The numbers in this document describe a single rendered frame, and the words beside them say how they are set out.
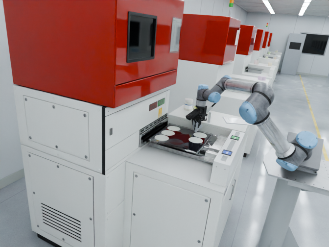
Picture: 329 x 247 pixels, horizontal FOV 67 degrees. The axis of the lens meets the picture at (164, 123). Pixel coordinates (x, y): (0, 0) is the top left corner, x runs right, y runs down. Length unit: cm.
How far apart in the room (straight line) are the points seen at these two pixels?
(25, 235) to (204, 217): 147
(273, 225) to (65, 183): 149
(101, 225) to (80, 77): 91
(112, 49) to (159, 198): 92
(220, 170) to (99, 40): 91
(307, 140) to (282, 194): 47
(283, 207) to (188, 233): 73
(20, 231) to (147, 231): 111
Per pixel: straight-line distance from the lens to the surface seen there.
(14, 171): 305
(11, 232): 250
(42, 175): 188
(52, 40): 148
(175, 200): 157
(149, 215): 174
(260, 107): 143
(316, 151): 194
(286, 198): 199
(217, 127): 195
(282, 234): 219
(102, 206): 162
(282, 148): 160
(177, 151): 173
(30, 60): 163
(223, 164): 142
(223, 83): 176
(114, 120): 139
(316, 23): 1474
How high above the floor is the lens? 162
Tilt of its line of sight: 21 degrees down
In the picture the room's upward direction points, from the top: 5 degrees clockwise
